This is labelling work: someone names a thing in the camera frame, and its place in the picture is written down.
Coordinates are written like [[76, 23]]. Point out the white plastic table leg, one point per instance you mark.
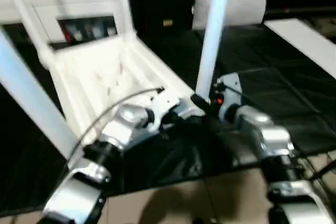
[[124, 3], [26, 14], [214, 24], [31, 90]]

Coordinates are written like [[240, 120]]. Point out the white plastic table top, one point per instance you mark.
[[99, 72]]

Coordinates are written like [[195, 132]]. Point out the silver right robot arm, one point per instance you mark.
[[262, 129]]

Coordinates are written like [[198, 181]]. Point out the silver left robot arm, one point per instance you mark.
[[126, 119]]

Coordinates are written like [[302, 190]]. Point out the grey cushion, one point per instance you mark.
[[246, 6]]

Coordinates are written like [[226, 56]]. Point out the white flat board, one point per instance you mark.
[[302, 40]]

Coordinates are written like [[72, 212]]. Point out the black tripod leg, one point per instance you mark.
[[325, 171]]

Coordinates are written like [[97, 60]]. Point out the white glass-door cabinet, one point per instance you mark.
[[84, 6]]

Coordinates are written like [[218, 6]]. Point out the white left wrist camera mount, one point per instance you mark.
[[165, 100]]

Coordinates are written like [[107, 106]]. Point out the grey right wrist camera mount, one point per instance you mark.
[[233, 82]]

